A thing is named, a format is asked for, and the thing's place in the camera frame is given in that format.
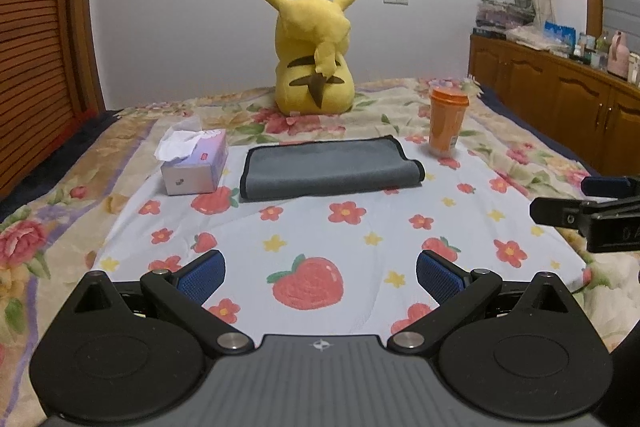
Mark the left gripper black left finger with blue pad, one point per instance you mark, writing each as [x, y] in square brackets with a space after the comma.
[179, 298]

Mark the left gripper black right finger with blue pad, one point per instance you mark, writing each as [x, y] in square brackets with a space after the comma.
[460, 295]

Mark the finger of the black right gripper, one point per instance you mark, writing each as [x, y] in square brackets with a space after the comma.
[610, 222]

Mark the purple and grey towel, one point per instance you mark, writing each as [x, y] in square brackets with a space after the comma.
[327, 168]

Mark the wooden sideboard cabinet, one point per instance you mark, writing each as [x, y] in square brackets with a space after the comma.
[593, 114]

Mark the white strawberry print cloth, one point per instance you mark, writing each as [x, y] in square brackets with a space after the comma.
[342, 264]

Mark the purple tissue box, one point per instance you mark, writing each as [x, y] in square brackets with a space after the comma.
[191, 158]

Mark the floral bed quilt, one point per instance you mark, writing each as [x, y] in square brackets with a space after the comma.
[50, 242]

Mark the pink bottle on cabinet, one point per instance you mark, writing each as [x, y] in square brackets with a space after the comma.
[618, 56]

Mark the orange plastic cup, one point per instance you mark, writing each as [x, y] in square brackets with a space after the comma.
[448, 107]

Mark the blue and white package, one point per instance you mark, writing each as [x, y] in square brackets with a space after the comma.
[560, 33]

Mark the stack of folded fabrics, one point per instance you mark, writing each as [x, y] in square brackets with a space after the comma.
[494, 18]

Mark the wooden slatted wardrobe door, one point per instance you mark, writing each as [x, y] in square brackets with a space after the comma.
[50, 85]

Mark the yellow Pikachu plush toy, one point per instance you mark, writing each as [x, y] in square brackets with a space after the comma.
[311, 41]

